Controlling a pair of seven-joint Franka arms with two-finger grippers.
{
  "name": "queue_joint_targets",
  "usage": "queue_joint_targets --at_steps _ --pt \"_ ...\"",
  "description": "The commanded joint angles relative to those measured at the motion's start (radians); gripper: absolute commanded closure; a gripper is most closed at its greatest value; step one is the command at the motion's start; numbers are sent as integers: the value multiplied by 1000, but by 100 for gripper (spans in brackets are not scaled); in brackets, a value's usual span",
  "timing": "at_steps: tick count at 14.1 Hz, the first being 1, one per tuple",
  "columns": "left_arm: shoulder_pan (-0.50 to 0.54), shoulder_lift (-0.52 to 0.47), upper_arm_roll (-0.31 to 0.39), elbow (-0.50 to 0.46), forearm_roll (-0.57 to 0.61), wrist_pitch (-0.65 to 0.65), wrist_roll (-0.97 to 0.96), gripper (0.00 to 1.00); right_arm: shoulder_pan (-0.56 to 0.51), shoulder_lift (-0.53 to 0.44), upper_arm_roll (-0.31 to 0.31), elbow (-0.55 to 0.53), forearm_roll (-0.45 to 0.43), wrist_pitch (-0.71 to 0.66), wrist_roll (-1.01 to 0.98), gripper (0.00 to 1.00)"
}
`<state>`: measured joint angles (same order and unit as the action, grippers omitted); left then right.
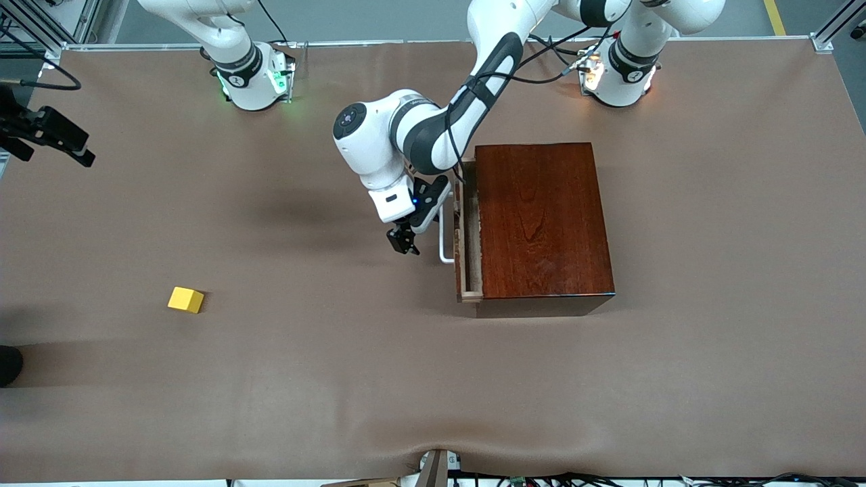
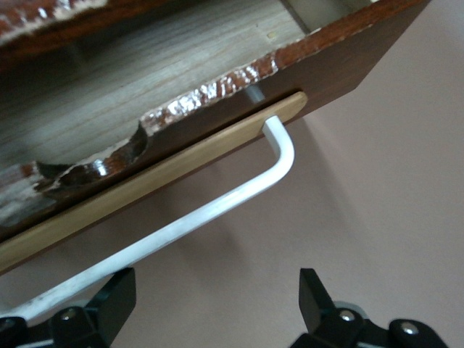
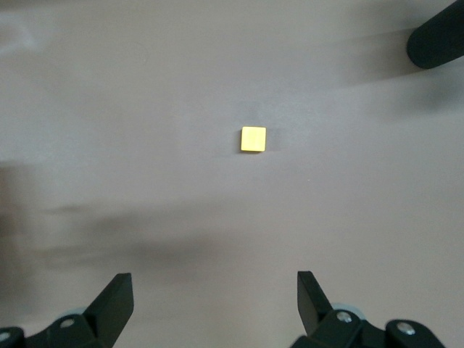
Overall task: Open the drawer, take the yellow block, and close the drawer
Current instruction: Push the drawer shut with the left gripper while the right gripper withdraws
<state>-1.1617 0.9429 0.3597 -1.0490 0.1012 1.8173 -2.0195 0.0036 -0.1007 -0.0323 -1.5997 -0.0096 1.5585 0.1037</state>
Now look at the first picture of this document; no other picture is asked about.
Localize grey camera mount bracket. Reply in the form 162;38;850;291
414;448;462;487

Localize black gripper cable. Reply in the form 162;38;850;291
443;27;610;183
0;27;82;92

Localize light wood drawer white handle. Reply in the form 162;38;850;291
438;159;484;303

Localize black right arm base cable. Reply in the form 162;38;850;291
256;0;288;45

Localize black left arm base cables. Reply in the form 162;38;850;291
528;30;610;85

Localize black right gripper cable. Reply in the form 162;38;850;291
0;27;82;92

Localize black round object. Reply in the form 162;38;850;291
0;345;24;388

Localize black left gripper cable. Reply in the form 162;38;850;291
443;27;610;183

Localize dark brown wooden cabinet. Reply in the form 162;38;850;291
474;142;616;319

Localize brown table mat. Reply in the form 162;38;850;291
0;39;866;482

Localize aluminium frame post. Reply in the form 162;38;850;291
811;0;866;53
0;0;102;58

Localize yellow cube block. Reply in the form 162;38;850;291
168;287;205;314

